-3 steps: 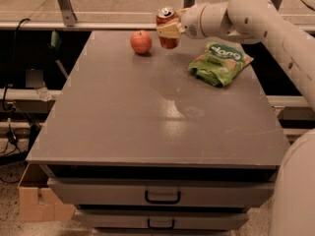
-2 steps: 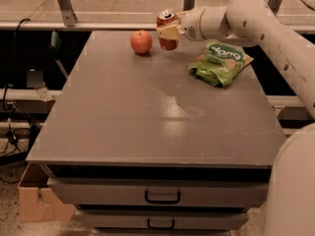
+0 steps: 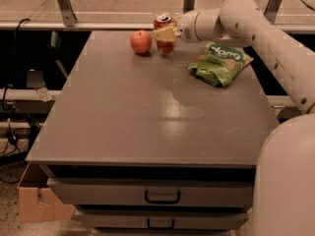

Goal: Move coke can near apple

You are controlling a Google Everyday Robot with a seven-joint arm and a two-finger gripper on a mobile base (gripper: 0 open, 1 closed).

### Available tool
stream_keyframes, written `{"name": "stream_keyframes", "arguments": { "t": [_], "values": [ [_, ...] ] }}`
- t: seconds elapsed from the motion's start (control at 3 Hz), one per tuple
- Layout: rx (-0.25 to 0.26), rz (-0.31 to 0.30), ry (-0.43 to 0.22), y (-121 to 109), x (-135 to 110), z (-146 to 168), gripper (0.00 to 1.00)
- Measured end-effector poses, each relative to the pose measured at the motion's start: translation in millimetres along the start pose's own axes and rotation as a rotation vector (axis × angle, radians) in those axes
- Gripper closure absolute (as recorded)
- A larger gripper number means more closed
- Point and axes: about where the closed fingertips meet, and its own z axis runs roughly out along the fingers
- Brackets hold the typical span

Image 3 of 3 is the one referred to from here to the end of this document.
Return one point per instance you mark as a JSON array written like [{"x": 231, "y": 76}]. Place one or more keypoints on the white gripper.
[{"x": 187, "y": 27}]

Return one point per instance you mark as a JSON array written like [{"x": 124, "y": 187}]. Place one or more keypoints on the red coca-cola can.
[{"x": 162, "y": 20}]

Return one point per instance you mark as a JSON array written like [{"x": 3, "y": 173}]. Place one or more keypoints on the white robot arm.
[{"x": 284, "y": 191}]

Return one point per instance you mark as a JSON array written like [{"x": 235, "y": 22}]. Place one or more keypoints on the red apple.
[{"x": 141, "y": 41}]

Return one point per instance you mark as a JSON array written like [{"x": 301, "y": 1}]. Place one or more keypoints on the green chip bag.
[{"x": 219, "y": 64}]

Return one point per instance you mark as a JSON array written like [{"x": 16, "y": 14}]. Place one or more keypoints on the grey drawer cabinet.
[{"x": 122, "y": 116}]

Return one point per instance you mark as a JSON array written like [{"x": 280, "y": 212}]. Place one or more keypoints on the clear plastic water bottle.
[{"x": 43, "y": 94}]

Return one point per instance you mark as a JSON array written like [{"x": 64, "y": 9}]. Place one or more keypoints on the grey top drawer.
[{"x": 151, "y": 193}]

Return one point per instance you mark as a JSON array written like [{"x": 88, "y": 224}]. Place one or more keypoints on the grey drawer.
[
  {"x": 151, "y": 193},
  {"x": 172, "y": 220}
]

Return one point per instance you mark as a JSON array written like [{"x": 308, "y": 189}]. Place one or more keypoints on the grey middle drawer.
[{"x": 172, "y": 220}]

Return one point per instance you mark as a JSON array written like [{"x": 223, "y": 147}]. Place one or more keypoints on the cardboard box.
[{"x": 37, "y": 203}]

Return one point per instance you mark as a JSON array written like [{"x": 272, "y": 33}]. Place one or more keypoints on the left metal railing bracket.
[{"x": 68, "y": 16}]

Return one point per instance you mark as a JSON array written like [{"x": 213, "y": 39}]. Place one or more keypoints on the right metal railing bracket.
[{"x": 272, "y": 10}]

